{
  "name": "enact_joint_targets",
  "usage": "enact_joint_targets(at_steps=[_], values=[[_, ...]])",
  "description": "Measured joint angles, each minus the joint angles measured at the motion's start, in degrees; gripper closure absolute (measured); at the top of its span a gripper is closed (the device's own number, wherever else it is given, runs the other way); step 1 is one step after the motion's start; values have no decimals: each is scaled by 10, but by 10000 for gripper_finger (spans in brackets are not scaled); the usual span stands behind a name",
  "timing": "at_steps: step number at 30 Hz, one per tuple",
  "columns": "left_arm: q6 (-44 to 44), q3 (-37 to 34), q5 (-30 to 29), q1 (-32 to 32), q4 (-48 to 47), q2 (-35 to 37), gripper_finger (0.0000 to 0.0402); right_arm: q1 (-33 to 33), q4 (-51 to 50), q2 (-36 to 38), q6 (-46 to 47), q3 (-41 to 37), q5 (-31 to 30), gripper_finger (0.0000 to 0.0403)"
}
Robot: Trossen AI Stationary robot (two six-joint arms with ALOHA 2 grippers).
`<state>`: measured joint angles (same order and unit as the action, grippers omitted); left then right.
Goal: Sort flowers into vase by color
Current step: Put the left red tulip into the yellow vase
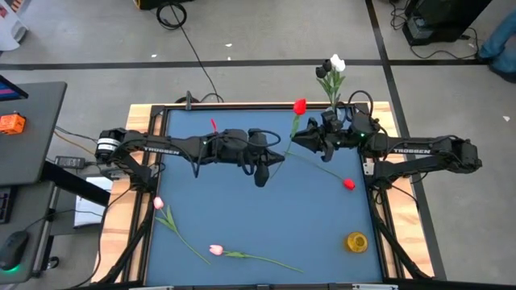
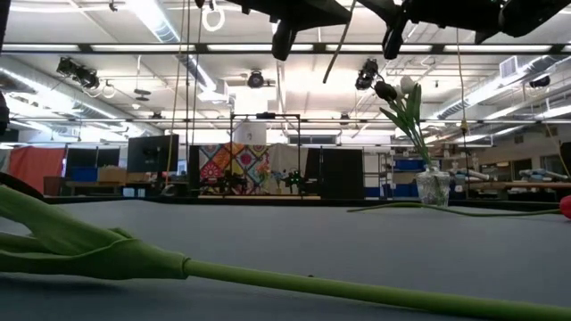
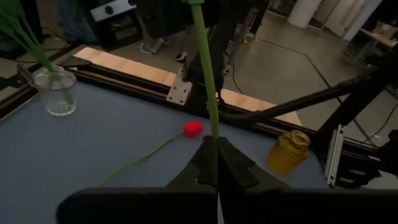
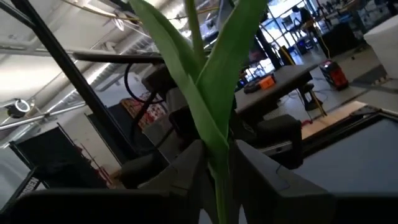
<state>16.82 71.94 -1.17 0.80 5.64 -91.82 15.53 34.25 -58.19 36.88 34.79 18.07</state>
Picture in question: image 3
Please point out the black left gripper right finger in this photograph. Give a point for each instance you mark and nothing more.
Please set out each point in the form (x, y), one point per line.
(236, 171)

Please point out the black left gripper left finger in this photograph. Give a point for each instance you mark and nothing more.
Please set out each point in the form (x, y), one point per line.
(205, 168)

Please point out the red artificial tulip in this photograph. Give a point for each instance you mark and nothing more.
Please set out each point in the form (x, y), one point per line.
(192, 128)

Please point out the yellow glass vase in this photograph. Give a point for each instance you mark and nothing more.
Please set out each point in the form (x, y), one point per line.
(289, 152)

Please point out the clear glass vase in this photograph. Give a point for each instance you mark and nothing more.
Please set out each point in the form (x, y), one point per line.
(56, 93)

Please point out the person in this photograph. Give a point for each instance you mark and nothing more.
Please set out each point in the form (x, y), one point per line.
(74, 21)

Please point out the blue table mat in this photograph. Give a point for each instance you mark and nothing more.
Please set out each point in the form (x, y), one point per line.
(93, 140)

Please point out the white column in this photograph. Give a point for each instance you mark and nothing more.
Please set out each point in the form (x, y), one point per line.
(304, 12)

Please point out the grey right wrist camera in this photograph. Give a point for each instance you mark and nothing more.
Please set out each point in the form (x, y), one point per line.
(113, 10)

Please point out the silver metal bracket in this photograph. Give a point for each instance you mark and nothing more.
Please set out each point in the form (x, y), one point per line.
(179, 90)
(334, 155)

